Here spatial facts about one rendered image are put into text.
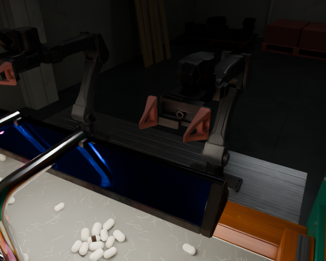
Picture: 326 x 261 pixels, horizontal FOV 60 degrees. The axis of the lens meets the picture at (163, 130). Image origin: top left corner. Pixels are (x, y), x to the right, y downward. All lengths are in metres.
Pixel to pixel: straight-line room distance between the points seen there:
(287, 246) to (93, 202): 0.53
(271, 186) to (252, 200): 0.11
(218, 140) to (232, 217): 0.27
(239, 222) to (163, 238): 0.20
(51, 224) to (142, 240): 0.25
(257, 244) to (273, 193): 0.32
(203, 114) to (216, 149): 0.41
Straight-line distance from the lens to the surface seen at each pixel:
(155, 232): 0.79
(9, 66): 0.93
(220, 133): 0.95
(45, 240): 0.83
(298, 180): 1.15
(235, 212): 0.83
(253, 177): 1.11
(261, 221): 0.82
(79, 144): 0.46
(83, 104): 1.23
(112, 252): 0.75
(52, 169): 0.51
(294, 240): 0.68
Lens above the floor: 1.35
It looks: 31 degrees down
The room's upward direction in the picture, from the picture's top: straight up
